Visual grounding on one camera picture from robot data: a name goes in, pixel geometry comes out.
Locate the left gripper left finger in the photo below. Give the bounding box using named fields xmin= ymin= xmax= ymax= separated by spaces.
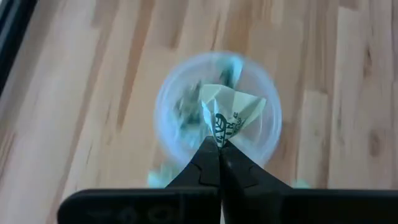
xmin=57 ymin=136 xmax=223 ymax=224

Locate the white tea bag packet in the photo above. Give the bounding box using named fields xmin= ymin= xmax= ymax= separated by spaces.
xmin=200 ymin=83 xmax=268 ymax=149

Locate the clear plastic container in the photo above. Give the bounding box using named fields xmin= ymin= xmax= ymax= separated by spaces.
xmin=152 ymin=50 xmax=284 ymax=172

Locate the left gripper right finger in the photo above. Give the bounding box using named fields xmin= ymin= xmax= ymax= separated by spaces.
xmin=219 ymin=139 xmax=398 ymax=224

